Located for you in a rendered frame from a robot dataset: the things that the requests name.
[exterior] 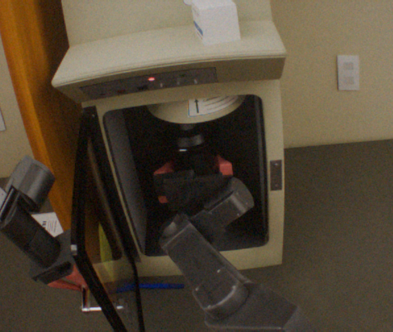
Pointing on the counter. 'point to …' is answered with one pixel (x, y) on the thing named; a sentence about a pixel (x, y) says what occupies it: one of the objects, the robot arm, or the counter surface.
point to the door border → (80, 238)
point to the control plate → (204, 75)
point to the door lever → (88, 302)
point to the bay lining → (116, 127)
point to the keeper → (275, 166)
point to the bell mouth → (196, 109)
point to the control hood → (172, 56)
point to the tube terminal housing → (273, 137)
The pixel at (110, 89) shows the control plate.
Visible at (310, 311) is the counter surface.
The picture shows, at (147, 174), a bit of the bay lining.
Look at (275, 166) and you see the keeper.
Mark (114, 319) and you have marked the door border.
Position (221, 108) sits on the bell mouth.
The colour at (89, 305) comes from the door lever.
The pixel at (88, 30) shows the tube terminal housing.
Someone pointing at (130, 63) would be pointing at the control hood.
